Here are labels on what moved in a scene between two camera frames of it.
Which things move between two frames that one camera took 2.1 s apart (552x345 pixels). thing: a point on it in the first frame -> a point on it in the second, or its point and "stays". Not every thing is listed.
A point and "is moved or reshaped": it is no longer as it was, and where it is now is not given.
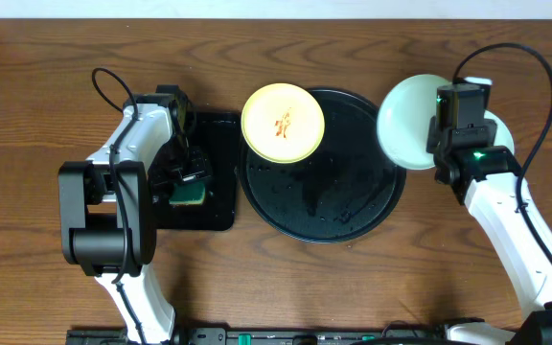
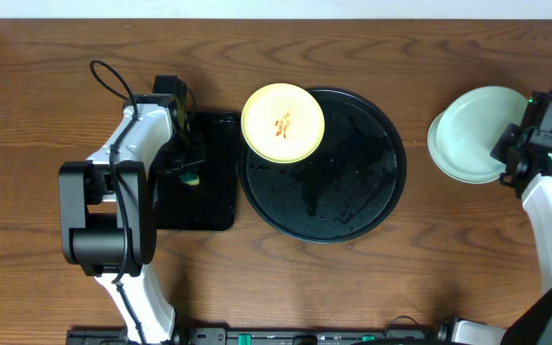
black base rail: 262,336 stays
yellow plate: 283,123 stays
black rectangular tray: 218,133 stays
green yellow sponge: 190,194 is moved or reshaped
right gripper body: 430,141 -> 510,139
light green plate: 403,120 is moved or reshaped
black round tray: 344,191 stays
